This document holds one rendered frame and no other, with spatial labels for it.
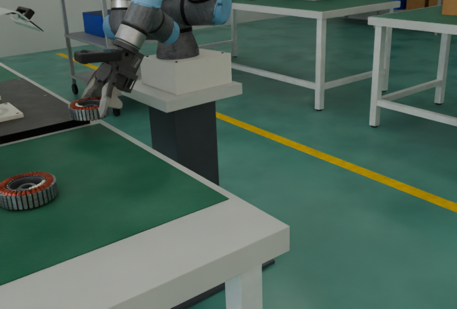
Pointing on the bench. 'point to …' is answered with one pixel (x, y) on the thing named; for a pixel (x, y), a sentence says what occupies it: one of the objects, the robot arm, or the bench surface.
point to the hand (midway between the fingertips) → (88, 110)
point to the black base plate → (32, 111)
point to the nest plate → (9, 112)
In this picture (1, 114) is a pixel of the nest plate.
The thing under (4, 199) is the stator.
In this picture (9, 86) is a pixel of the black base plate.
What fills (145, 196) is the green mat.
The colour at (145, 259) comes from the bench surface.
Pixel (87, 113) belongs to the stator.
